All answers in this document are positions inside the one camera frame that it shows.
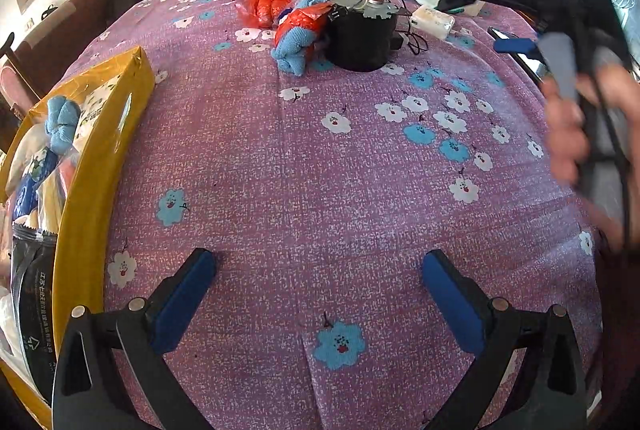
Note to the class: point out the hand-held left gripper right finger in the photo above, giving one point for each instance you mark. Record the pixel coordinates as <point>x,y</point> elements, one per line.
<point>452,305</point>

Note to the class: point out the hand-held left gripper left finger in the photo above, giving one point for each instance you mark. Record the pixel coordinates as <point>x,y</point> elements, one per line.
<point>182,305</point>

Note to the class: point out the yellow bag with items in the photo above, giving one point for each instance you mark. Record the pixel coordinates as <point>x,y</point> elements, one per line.
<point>85,220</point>

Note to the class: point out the black plastic packet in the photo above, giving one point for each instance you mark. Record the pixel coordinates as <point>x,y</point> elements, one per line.
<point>32,310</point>

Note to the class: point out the pink tissue pack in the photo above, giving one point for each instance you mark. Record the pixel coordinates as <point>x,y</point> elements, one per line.
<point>67,175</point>

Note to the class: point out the blue floral tissue pack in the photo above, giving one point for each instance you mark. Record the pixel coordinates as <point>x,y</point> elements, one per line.
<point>30,190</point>

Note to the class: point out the white patterned tissue pack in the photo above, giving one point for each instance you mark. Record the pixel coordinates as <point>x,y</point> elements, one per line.
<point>95,110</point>

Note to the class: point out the person's right hand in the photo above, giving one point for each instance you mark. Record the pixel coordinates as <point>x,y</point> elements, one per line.
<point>565,135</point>

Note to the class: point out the black smartphone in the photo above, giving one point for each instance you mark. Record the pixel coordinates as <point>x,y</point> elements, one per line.
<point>527,60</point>

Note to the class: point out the white power adapter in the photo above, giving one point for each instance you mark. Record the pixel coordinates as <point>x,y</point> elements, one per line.
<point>432,21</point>

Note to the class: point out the black electric motor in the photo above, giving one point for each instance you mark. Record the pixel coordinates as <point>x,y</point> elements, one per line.
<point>360,40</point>

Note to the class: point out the purple floral tablecloth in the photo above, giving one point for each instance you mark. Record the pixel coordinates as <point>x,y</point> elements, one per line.
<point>325,190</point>

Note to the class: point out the blue cloth in red net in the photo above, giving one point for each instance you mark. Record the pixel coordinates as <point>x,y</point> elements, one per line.
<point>295,45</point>

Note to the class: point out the red plastic bag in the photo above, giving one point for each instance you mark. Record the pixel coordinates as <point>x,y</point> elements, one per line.
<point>262,10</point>

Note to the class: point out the blue rolled cloth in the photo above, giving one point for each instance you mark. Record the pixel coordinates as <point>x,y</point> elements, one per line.
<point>62,120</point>

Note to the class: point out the dark wooden chair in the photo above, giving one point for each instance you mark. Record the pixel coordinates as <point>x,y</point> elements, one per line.
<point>60,30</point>

